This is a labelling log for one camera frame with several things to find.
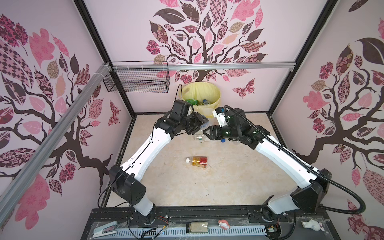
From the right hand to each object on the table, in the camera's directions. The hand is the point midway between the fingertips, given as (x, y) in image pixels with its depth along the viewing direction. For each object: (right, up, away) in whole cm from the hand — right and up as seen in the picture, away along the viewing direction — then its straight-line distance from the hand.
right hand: (208, 128), depth 72 cm
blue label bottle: (0, +19, +34) cm, 38 cm away
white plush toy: (+50, -46, -3) cm, 68 cm away
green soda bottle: (-8, +19, +31) cm, 37 cm away
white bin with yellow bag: (0, +23, +35) cm, 42 cm away
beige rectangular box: (-5, -46, -4) cm, 47 cm away
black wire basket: (-43, +34, +22) cm, 59 cm away
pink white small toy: (+7, -44, -5) cm, 45 cm away
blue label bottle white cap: (-2, +2, -3) cm, 4 cm away
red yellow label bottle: (-5, -20, +15) cm, 26 cm away
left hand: (-1, +2, +1) cm, 2 cm away
